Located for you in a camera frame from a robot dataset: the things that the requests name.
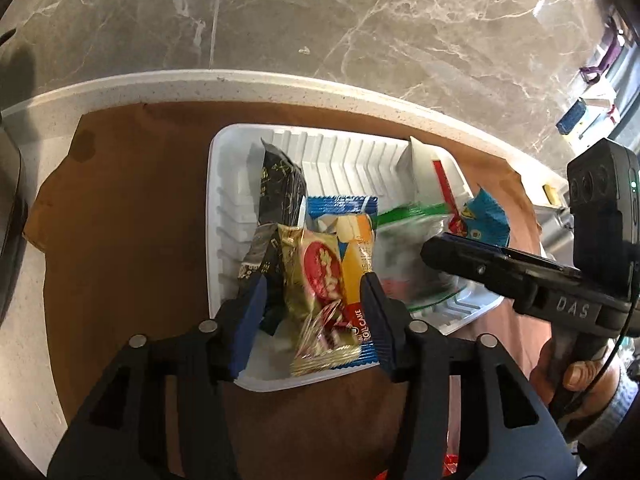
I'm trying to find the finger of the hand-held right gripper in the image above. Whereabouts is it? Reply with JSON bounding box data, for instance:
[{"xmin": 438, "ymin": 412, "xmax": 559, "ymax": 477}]
[
  {"xmin": 442, "ymin": 232, "xmax": 583, "ymax": 277},
  {"xmin": 420, "ymin": 236, "xmax": 543, "ymax": 307}
]

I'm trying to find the person's right forearm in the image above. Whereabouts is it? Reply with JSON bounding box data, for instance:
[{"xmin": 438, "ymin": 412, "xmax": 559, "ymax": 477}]
[{"xmin": 575, "ymin": 360, "xmax": 640, "ymax": 466}]

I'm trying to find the clear green-edged snack packet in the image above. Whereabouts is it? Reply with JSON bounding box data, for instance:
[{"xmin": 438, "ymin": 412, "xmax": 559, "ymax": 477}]
[{"xmin": 372, "ymin": 202, "xmax": 482, "ymax": 312}]

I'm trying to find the gold red label snack packet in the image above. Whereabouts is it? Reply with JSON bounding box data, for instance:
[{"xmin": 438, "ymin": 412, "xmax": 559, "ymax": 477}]
[{"xmin": 276, "ymin": 223, "xmax": 362, "ymax": 377}]

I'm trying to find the purple hanger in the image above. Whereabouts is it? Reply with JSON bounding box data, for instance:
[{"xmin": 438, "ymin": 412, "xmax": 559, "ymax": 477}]
[{"xmin": 580, "ymin": 14, "xmax": 627, "ymax": 84}]

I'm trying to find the person's right hand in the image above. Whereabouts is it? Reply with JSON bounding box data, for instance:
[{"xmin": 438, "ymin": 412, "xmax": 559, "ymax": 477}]
[{"xmin": 529, "ymin": 332, "xmax": 626, "ymax": 436}]

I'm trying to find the black snack packet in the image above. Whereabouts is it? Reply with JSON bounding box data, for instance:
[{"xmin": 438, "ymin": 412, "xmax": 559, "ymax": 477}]
[{"xmin": 235, "ymin": 140, "xmax": 309, "ymax": 334}]

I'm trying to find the white ribbed plastic tray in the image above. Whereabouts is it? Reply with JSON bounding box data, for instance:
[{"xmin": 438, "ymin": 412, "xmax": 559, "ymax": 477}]
[{"xmin": 207, "ymin": 122, "xmax": 506, "ymax": 393}]

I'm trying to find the brown cloth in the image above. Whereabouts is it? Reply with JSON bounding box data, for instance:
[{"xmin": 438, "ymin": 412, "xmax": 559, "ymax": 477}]
[{"xmin": 22, "ymin": 101, "xmax": 551, "ymax": 480}]

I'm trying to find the steel rice cooker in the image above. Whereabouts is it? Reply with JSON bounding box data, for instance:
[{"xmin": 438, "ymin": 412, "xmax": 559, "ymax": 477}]
[{"xmin": 0, "ymin": 120, "xmax": 29, "ymax": 318}]

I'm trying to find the blue snack packet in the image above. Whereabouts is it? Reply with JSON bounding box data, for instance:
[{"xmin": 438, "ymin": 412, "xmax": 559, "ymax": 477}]
[{"xmin": 305, "ymin": 195, "xmax": 381, "ymax": 372}]

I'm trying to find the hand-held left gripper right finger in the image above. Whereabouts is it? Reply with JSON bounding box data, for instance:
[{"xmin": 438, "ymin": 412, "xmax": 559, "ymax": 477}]
[{"xmin": 361, "ymin": 270, "xmax": 583, "ymax": 480}]

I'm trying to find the teal snack packet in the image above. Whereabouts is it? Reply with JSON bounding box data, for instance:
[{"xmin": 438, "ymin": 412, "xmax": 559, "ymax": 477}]
[{"xmin": 449, "ymin": 186, "xmax": 512, "ymax": 249}]

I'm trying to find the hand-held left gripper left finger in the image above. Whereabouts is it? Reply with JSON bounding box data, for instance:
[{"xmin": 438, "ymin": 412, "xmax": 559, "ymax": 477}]
[{"xmin": 47, "ymin": 275, "xmax": 271, "ymax": 480}]

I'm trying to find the long white red-striped snack packet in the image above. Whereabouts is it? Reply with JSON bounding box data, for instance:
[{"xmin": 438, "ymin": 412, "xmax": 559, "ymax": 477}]
[{"xmin": 409, "ymin": 136, "xmax": 476, "ymax": 217}]

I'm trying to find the steel sink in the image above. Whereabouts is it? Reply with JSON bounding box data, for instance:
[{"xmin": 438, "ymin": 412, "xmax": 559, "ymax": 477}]
[{"xmin": 531, "ymin": 202, "xmax": 576, "ymax": 262}]

